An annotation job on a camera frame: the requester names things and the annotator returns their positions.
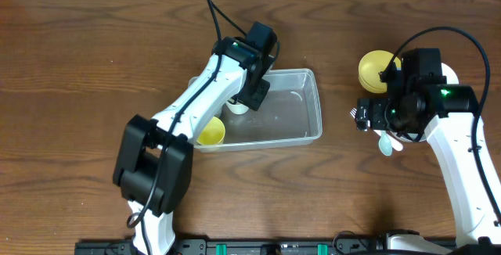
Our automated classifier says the grey plastic bowl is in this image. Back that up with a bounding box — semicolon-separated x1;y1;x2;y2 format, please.
391;131;427;142

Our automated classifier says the yellow plastic bowl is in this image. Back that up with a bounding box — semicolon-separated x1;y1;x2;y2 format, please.
359;50;393;94

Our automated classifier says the clear plastic container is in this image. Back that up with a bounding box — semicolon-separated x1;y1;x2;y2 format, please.
195;69;323;153

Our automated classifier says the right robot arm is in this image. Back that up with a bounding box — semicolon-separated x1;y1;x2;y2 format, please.
351;84;500;253

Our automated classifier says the white plastic cup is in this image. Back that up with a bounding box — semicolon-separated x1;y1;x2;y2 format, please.
225;101;249;115

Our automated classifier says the yellow plastic cup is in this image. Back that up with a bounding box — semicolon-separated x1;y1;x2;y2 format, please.
196;117;225;145

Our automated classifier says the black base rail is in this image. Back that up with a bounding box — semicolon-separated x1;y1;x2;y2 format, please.
74;235;469;255

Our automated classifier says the white plastic bowl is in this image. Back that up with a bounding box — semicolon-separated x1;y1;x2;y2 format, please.
442;63;459;84

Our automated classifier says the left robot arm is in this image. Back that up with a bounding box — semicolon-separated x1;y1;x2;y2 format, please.
112;34;280;254

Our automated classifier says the mint green plastic spoon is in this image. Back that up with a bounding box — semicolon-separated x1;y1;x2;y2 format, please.
378;131;393;156

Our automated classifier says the pink plastic fork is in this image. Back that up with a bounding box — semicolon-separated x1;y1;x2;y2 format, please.
374;130;403;152

